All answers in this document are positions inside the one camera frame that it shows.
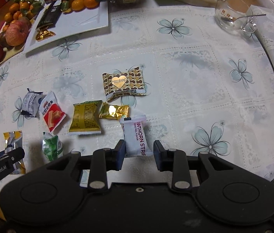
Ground white hawthorn strip packet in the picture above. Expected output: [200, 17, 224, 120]
[120, 115, 153, 158]

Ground red white hawthorn packet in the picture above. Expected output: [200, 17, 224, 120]
[39, 91, 66, 133]

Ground yellow silver snack packet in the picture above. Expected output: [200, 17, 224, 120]
[4, 130, 26, 175]

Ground small gold candy wrapper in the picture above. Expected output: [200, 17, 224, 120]
[98, 102, 130, 120]

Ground olive gold snack packet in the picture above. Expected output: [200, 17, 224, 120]
[68, 100, 102, 135]

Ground green white snack packet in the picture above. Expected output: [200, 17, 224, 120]
[42, 133, 63, 162]

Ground brown heart pattern packet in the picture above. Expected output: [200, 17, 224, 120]
[102, 66, 146, 102]

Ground white blue snack packet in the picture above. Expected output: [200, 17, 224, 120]
[21, 88, 45, 117]

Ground white floral tablecloth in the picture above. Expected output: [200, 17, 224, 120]
[0, 0, 274, 204]

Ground beige fruit tray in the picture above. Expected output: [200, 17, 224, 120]
[0, 27, 26, 66]

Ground dark brown fruit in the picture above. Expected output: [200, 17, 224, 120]
[0, 32, 10, 48]

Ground pink yellow apple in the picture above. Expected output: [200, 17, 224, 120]
[5, 21, 28, 46]

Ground white rectangular plate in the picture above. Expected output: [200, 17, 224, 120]
[23, 1, 109, 54]

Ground gold chocolate coins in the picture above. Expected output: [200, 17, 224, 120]
[35, 28, 56, 42]

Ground black snack packet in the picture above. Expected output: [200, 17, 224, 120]
[37, 0, 62, 29]

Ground mandarin on plate right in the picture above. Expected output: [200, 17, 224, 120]
[83, 0, 99, 9]

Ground mandarin on plate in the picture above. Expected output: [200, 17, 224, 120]
[83, 0, 99, 9]
[71, 0, 85, 12]

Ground mandarin on plate left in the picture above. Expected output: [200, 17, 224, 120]
[71, 0, 85, 12]

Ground glass bowl with spoon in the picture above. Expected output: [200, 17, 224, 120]
[215, 0, 266, 35]

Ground pile of mandarins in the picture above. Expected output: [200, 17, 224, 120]
[0, 0, 45, 33]

